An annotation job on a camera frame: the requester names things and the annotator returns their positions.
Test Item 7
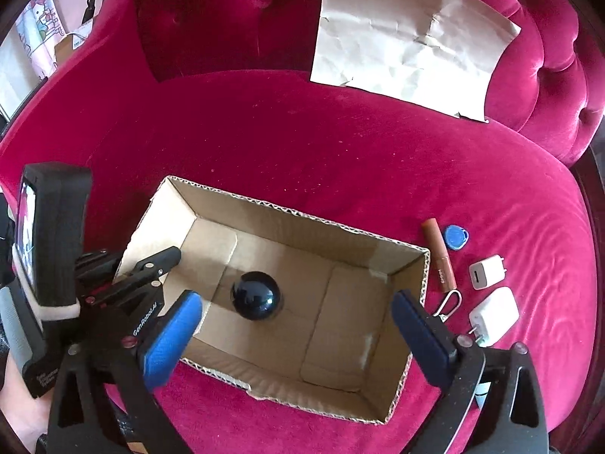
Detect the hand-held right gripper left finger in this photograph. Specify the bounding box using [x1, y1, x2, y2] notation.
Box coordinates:
[47, 290, 203, 454]

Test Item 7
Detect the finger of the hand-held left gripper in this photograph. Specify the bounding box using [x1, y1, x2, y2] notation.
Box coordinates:
[111, 246, 183, 295]
[93, 283, 164, 349]

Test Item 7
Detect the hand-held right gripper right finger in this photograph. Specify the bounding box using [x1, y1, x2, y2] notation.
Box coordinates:
[391, 290, 549, 454]

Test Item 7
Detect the large white charger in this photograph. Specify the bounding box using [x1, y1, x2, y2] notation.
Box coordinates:
[468, 286, 520, 346]

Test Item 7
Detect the small white charger cube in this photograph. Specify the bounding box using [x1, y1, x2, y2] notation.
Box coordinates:
[469, 255, 506, 290]

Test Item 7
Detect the person's left forearm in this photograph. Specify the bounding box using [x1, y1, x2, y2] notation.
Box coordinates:
[0, 354, 48, 454]

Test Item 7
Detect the silver carabiner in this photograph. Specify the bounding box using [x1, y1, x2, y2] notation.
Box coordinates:
[430, 288, 462, 317]

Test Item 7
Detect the brown lipstick tube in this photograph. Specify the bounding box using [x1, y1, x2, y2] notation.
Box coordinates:
[422, 218, 458, 292]

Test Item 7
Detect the dark blue round bottle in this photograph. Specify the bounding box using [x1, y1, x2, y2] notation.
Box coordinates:
[231, 271, 281, 322]

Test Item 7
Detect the blue key fob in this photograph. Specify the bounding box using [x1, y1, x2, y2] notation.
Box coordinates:
[443, 225, 470, 251]

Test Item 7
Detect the small brown cardboard box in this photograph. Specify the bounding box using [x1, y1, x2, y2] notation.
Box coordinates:
[54, 26, 90, 64]

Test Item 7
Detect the cartoon printed cloth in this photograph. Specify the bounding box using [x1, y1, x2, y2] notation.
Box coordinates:
[16, 0, 62, 76]

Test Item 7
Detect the red velvet sofa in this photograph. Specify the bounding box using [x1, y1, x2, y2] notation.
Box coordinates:
[0, 0, 605, 454]

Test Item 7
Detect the black plug with cable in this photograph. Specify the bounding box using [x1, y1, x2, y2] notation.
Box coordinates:
[82, 0, 107, 24]

